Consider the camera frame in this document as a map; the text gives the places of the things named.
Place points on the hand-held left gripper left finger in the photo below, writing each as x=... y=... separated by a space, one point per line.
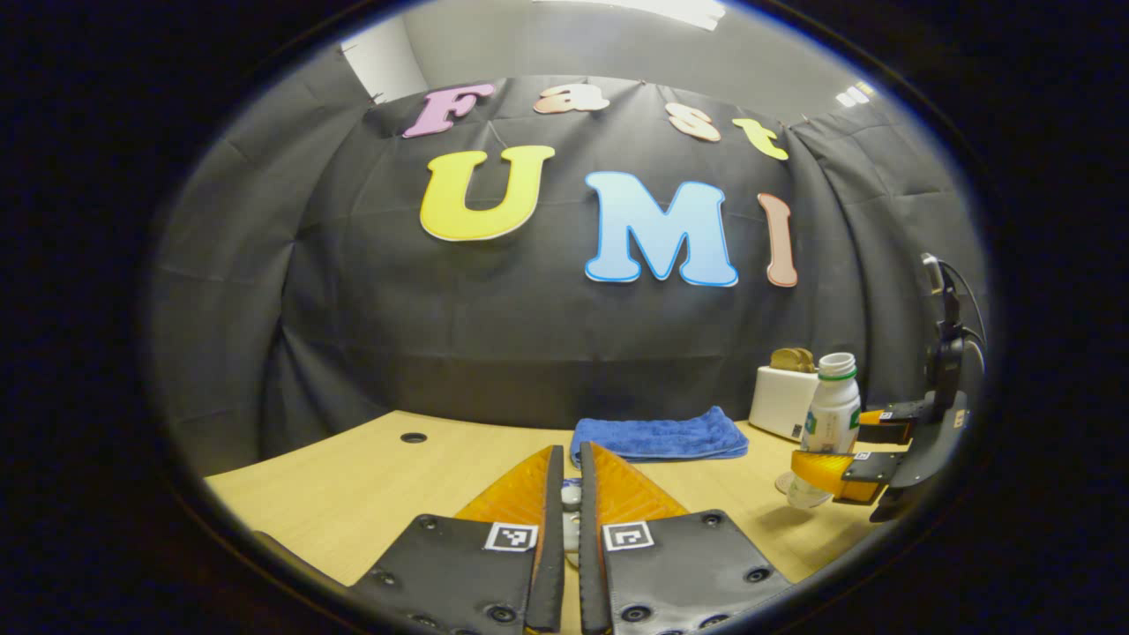
x=549 y=564

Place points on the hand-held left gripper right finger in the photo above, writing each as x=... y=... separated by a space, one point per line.
x=593 y=564

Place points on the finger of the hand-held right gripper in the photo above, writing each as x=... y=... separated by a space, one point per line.
x=873 y=481
x=895 y=430

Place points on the white plastic water bottle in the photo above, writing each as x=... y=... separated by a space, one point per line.
x=829 y=423

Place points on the white teacup lid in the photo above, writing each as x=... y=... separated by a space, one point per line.
x=571 y=496

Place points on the brown bread slice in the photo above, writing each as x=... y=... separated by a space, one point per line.
x=781 y=359
x=804 y=362

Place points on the cream toaster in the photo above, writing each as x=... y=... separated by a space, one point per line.
x=781 y=401

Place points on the blue folded towel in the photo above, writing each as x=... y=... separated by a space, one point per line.
x=657 y=437

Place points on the black backdrop cloth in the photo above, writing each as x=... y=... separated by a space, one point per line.
x=441 y=309

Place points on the ceiling light panel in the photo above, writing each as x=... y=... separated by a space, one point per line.
x=856 y=94

